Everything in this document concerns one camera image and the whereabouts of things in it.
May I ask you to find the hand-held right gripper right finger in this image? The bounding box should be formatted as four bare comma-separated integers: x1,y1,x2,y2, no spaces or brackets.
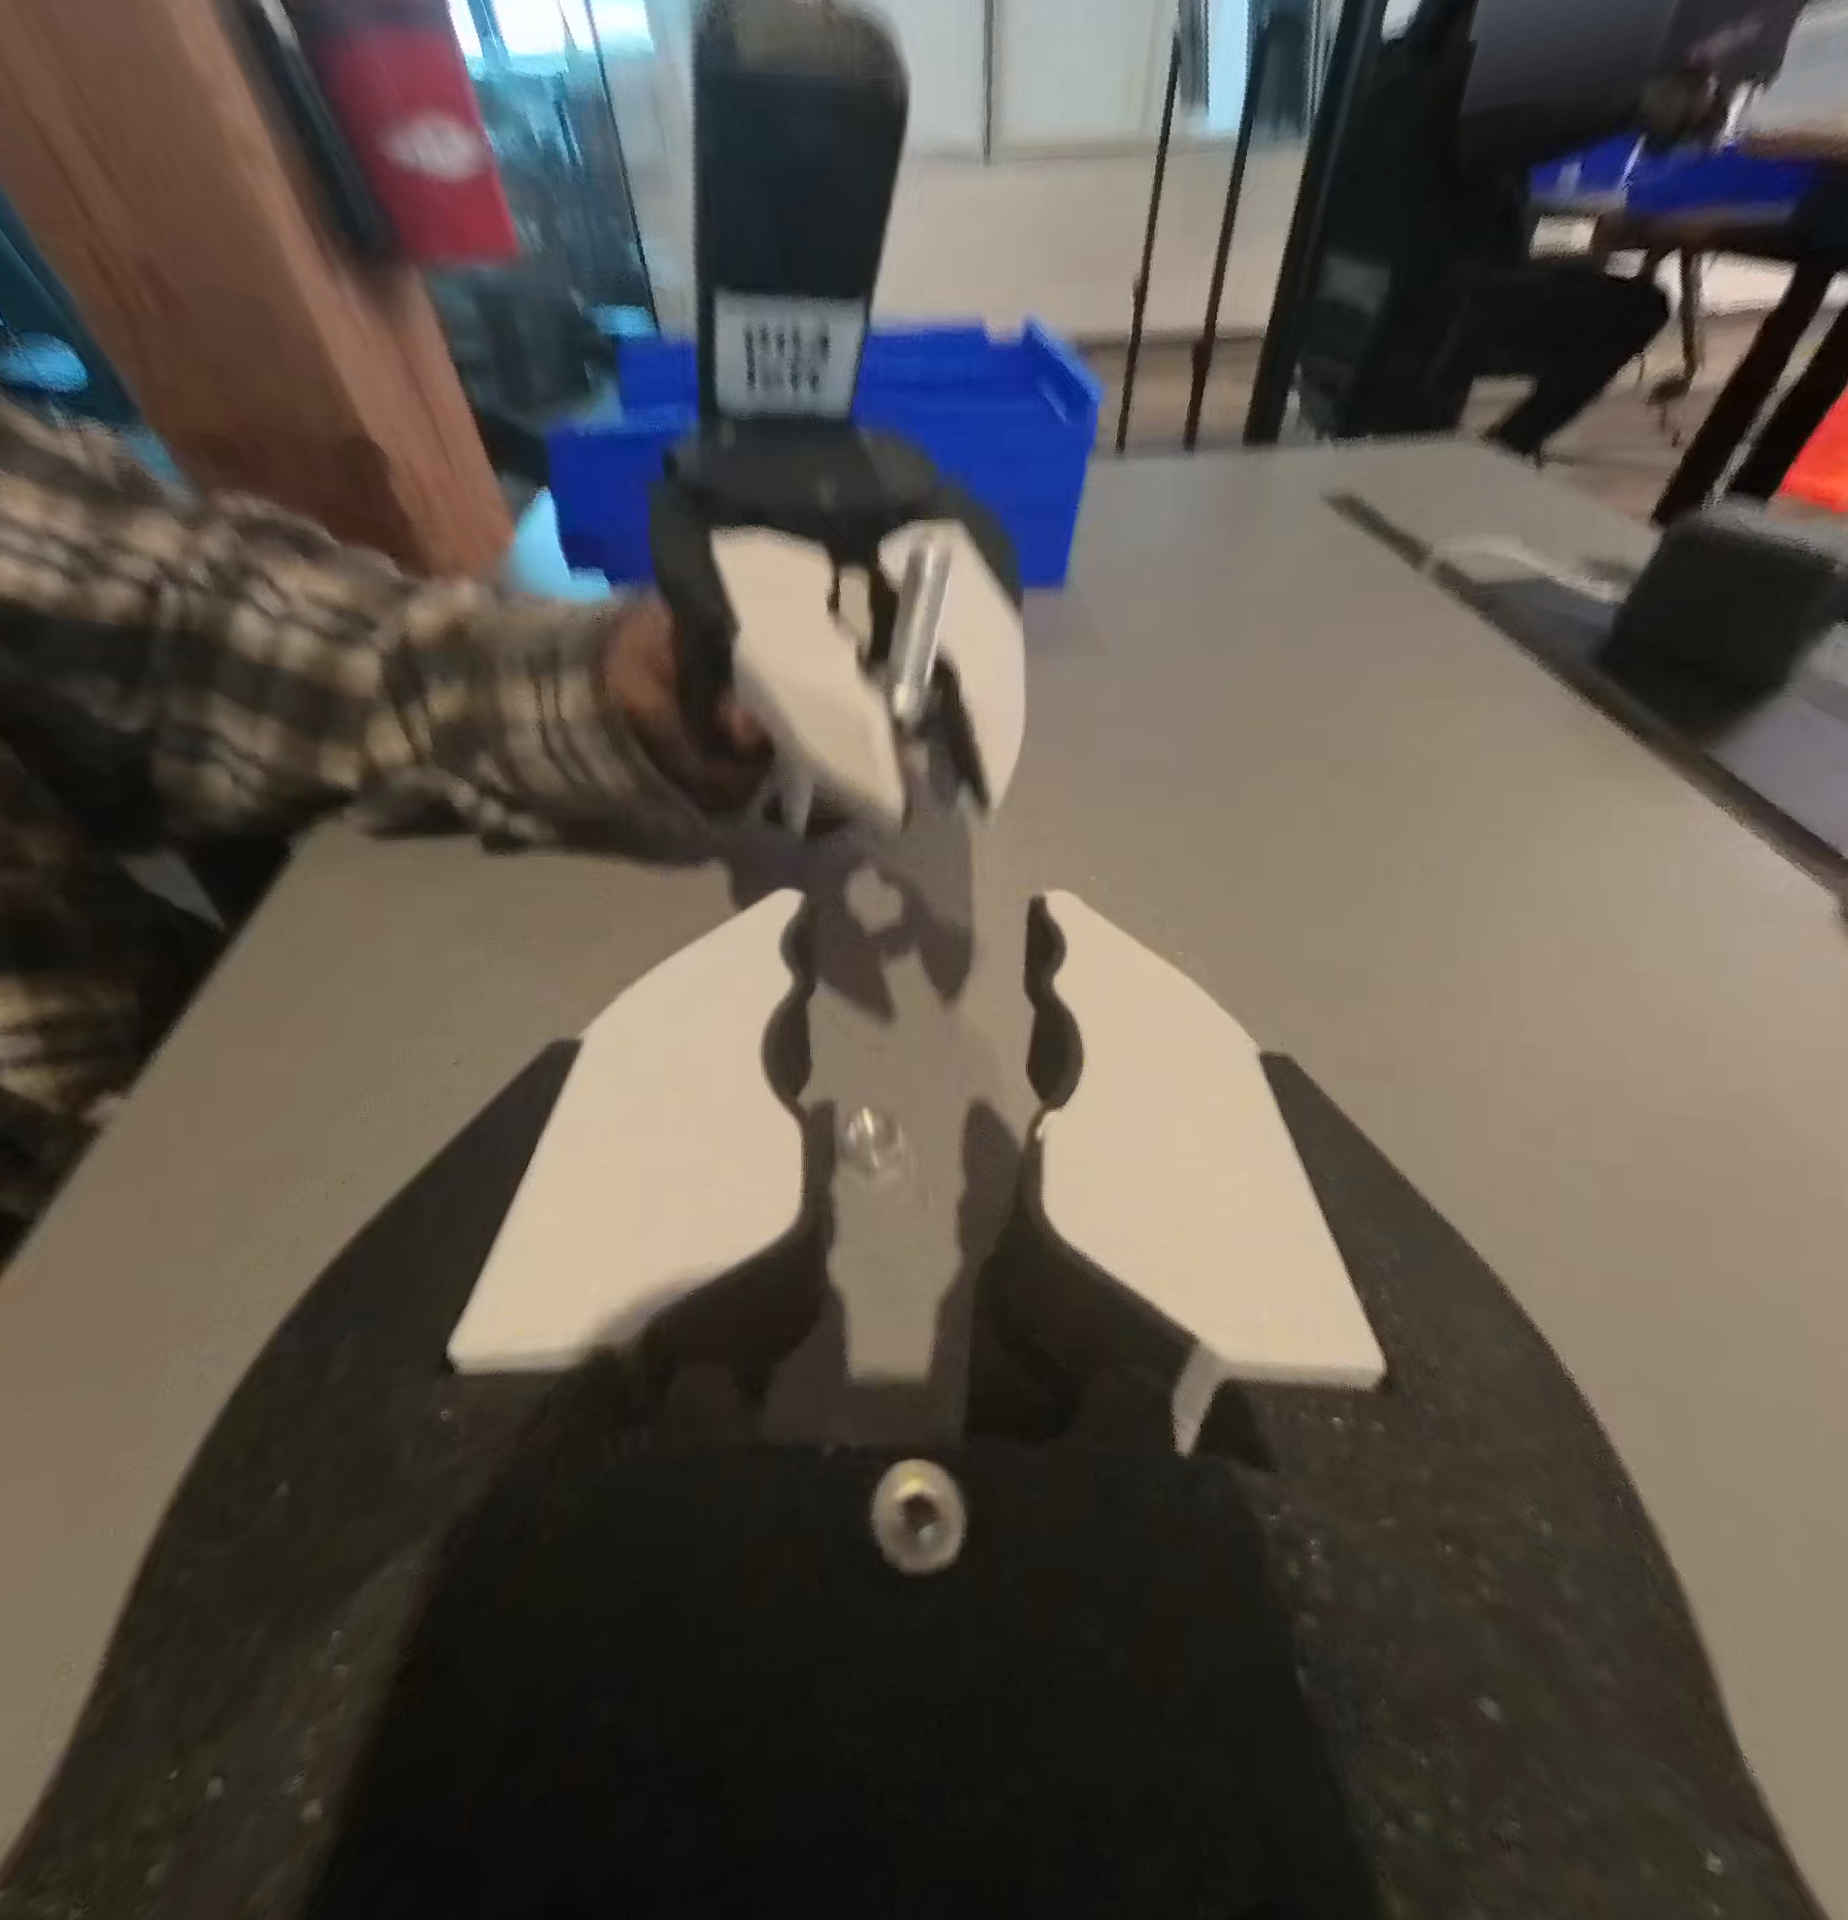
1009,888,1389,1463

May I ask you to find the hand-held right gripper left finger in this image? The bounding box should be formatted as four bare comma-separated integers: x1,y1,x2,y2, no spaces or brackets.
445,882,854,1382

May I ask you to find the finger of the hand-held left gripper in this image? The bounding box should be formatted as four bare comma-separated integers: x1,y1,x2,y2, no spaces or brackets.
708,518,914,834
921,515,1035,818

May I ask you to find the silver hex bolt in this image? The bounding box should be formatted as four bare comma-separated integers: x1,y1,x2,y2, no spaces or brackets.
882,536,957,739

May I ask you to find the person's left forearm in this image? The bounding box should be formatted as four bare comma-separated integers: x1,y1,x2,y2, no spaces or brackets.
0,373,673,863

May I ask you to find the person's left hand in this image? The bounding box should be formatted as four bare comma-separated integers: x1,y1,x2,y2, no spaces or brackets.
598,596,779,790

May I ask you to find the blue plastic bin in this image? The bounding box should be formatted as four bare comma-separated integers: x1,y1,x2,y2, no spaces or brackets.
539,318,1105,593

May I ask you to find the red fire extinguisher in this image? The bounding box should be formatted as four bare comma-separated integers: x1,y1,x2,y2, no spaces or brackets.
280,0,528,273

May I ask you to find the wooden pillar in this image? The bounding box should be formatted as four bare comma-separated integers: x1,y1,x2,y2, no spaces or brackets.
0,0,513,577

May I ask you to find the black box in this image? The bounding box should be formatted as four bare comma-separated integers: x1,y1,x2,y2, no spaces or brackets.
1595,506,1848,732

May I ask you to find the orange traffic cone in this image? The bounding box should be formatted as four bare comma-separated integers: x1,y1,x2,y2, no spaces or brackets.
1776,350,1848,515

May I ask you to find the wooden desk with black legs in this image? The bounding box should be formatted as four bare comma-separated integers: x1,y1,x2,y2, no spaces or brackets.
1595,123,1848,532

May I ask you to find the black metal frame post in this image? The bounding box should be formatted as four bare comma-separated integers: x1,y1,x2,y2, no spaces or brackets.
1242,0,1443,445

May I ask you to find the white cable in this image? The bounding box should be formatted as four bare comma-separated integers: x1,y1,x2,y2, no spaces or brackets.
1423,536,1613,604

